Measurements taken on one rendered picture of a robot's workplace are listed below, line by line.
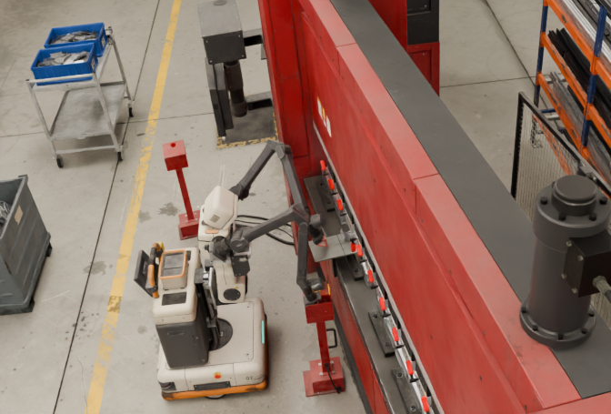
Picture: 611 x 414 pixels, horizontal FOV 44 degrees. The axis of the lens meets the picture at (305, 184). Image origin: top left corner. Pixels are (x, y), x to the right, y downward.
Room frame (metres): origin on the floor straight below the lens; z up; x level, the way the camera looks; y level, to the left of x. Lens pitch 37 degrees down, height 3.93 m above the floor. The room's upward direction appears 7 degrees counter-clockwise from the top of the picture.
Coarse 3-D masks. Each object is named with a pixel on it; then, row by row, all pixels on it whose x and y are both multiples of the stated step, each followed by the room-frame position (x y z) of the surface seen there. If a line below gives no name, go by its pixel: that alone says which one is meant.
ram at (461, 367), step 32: (320, 64) 3.64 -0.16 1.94; (320, 96) 3.74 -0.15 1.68; (320, 128) 3.85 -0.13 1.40; (352, 128) 3.02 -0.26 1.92; (352, 160) 3.07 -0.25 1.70; (384, 160) 2.55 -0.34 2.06; (352, 192) 3.13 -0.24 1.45; (384, 192) 2.52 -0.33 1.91; (384, 224) 2.55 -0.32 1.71; (416, 224) 2.12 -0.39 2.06; (384, 256) 2.57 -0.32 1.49; (416, 256) 2.11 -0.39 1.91; (416, 288) 2.12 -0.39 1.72; (448, 288) 1.79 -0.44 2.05; (416, 320) 2.12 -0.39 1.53; (448, 320) 1.78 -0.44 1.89; (448, 352) 1.78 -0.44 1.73; (480, 352) 1.52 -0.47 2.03; (448, 384) 1.77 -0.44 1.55; (480, 384) 1.51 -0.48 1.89
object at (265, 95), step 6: (246, 96) 4.65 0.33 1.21; (252, 96) 4.65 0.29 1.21; (258, 96) 4.63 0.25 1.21; (264, 96) 4.62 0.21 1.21; (270, 96) 4.61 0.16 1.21; (246, 102) 4.59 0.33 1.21; (252, 102) 4.58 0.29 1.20; (258, 102) 4.66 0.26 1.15; (264, 102) 4.65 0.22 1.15; (270, 102) 4.63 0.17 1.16; (252, 108) 4.58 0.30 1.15; (258, 108) 4.59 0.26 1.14
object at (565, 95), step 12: (552, 72) 5.20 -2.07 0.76; (564, 96) 4.78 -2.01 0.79; (576, 96) 4.81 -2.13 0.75; (564, 108) 4.73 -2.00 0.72; (576, 108) 4.66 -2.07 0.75; (576, 120) 4.46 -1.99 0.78; (588, 144) 4.20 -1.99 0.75; (600, 144) 4.18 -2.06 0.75; (600, 156) 4.01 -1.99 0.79; (600, 168) 3.96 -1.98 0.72
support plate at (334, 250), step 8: (312, 240) 3.30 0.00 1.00; (328, 240) 3.28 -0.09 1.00; (336, 240) 3.27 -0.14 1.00; (344, 240) 3.26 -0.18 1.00; (312, 248) 3.23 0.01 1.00; (320, 248) 3.22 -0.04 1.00; (328, 248) 3.21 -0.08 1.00; (336, 248) 3.20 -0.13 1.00; (344, 248) 3.19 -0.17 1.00; (320, 256) 3.16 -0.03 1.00; (328, 256) 3.15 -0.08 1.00; (336, 256) 3.14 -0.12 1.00; (344, 256) 3.14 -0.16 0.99
